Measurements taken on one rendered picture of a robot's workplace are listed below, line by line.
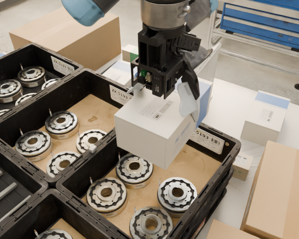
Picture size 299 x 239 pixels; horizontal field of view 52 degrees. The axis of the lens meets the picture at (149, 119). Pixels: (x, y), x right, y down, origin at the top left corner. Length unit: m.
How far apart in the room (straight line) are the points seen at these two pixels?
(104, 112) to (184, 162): 0.34
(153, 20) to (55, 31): 1.01
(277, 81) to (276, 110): 1.62
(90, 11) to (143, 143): 0.26
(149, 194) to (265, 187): 0.30
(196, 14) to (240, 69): 1.81
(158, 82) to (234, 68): 2.38
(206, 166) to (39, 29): 0.96
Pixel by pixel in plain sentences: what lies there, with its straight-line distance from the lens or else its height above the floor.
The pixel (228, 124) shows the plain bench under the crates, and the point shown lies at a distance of 1.24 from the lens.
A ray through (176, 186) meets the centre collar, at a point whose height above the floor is 0.87.
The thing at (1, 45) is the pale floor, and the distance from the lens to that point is 3.45.
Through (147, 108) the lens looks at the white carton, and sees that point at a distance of 0.60.
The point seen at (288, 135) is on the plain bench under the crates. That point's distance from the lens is 1.27.
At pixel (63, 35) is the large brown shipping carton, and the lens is 1.41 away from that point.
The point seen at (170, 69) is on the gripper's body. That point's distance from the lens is 0.51.
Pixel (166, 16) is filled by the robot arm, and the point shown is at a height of 1.33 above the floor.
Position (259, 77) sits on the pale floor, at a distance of 2.83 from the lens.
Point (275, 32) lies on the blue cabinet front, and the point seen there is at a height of 0.40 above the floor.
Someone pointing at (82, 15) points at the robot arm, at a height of 1.30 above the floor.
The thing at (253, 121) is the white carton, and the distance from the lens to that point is 1.14.
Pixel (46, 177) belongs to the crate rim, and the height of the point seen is 0.93.
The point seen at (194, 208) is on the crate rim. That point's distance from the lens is 0.70.
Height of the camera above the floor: 1.53
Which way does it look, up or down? 43 degrees down
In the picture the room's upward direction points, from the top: straight up
